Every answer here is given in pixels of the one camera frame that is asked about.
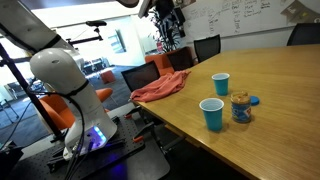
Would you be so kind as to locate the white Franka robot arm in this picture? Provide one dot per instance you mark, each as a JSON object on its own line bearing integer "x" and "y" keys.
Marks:
{"x": 66, "y": 76}

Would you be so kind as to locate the orange cloth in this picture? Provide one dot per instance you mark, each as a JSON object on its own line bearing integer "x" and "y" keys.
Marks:
{"x": 160, "y": 88}

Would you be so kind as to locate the black mesh office chair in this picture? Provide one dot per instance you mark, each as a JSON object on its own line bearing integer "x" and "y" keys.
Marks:
{"x": 180, "y": 58}
{"x": 140, "y": 76}
{"x": 305, "y": 34}
{"x": 207, "y": 47}

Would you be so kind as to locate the orange armchair with high back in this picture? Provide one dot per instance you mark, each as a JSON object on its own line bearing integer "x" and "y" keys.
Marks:
{"x": 160, "y": 61}

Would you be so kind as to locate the orange cube ottoman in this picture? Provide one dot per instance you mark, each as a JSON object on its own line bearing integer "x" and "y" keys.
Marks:
{"x": 107, "y": 77}

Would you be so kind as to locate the blue plastic cup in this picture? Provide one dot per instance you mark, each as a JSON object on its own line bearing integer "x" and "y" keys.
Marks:
{"x": 212, "y": 116}
{"x": 221, "y": 85}

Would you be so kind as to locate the green indoor plant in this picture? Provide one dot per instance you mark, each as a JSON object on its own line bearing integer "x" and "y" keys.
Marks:
{"x": 168, "y": 28}

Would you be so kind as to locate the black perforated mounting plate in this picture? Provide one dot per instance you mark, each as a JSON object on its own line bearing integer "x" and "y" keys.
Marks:
{"x": 133, "y": 163}

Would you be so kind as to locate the peanut butter jar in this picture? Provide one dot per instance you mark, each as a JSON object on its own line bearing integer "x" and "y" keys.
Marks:
{"x": 241, "y": 108}

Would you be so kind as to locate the blue jar lid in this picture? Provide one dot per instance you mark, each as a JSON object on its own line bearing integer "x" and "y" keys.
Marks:
{"x": 255, "y": 100}

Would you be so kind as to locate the orange armchair with wide seat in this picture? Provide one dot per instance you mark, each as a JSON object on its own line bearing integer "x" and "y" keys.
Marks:
{"x": 60, "y": 113}

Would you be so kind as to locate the whiteboard with writing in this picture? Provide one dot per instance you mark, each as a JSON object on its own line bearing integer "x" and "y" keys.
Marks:
{"x": 260, "y": 20}

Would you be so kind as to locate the black tripod pole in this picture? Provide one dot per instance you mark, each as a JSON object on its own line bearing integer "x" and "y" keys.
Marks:
{"x": 20, "y": 80}

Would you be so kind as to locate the poster on whiteboard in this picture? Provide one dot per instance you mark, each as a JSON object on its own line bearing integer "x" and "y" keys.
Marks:
{"x": 300, "y": 11}

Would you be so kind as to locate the black box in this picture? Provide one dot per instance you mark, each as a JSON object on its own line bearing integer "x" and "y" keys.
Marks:
{"x": 9, "y": 161}

